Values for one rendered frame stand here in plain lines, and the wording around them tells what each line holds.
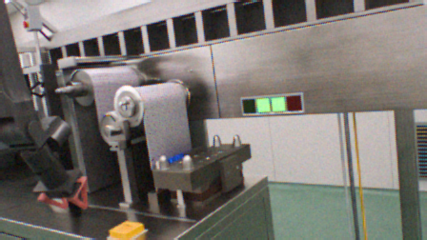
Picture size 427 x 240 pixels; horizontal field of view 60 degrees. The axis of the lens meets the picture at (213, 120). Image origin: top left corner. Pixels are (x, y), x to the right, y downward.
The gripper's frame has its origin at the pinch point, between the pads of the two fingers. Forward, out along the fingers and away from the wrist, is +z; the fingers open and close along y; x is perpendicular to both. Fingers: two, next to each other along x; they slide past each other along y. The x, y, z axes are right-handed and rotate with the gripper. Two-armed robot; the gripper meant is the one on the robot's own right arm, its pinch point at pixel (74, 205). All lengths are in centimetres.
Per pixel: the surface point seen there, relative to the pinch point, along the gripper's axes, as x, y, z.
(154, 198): -26.5, -1.9, 29.4
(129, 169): -32.9, 7.0, 20.6
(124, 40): -97, 26, -1
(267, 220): -39, -36, 59
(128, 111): -42.7, 3.5, 2.8
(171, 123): -51, -6, 16
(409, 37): -56, -87, -3
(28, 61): -80, 67, -6
